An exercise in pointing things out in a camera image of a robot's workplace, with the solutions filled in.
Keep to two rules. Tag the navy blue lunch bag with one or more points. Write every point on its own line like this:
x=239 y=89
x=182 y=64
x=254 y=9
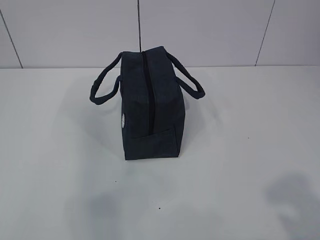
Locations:
x=151 y=85

